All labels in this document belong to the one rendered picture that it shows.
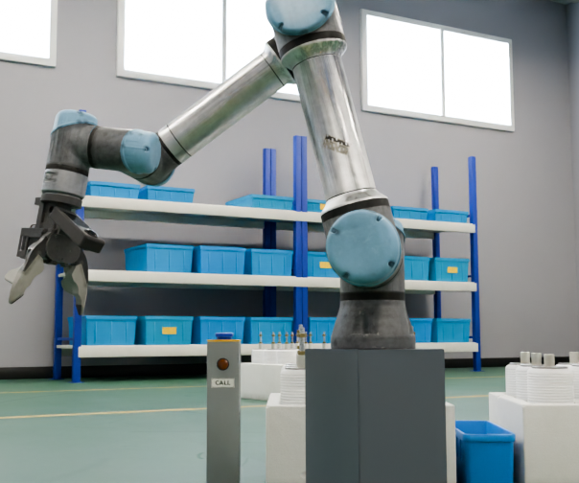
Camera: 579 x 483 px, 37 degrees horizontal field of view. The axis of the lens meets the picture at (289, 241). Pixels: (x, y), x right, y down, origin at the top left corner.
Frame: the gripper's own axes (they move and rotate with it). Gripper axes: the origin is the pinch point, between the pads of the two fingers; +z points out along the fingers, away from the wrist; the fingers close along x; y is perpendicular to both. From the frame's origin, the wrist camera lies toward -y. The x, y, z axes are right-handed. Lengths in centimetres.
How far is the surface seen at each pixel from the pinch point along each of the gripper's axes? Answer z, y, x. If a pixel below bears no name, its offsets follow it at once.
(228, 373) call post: 7, 1, -50
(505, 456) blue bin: 15, -52, -80
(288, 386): 8, -12, -55
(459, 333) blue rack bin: -47, 221, -617
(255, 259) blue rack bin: -75, 312, -430
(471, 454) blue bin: 16, -46, -76
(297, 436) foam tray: 17, -17, -54
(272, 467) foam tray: 24, -14, -51
